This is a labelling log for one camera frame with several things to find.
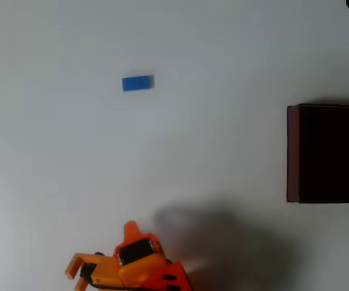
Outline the dark red box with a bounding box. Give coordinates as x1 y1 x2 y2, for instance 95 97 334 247
286 103 349 204

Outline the blue rectangular block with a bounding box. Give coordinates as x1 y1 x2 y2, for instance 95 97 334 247
121 75 155 93

